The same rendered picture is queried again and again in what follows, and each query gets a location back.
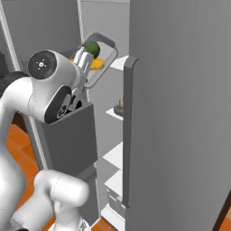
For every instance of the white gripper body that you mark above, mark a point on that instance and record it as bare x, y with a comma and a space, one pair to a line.
84, 61

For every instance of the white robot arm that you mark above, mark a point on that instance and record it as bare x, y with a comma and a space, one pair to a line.
18, 99

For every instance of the yellow corn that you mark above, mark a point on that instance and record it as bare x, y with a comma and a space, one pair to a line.
97, 63

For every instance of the green avocado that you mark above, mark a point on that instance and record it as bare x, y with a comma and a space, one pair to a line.
93, 48

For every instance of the grey vegetable container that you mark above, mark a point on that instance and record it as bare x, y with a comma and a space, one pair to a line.
103, 61

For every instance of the brown steak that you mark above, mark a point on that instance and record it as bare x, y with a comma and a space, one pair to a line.
121, 101

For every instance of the dark grey meat container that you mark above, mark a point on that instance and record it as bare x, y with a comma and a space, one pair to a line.
118, 111

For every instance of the white fridge shelf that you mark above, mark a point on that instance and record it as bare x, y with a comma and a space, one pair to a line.
115, 182
115, 156
114, 112
121, 63

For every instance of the grey fridge body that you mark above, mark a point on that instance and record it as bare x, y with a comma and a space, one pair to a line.
103, 18

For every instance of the grey fridge door with bins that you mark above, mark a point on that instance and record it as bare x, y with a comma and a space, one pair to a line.
42, 24

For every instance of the grey door bin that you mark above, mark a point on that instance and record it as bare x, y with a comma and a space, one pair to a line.
72, 141
91, 192

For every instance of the pale grey fridge drawer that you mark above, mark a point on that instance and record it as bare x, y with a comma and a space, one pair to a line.
115, 201

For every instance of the brown wooden cabinet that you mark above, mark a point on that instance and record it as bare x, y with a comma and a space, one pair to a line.
224, 213

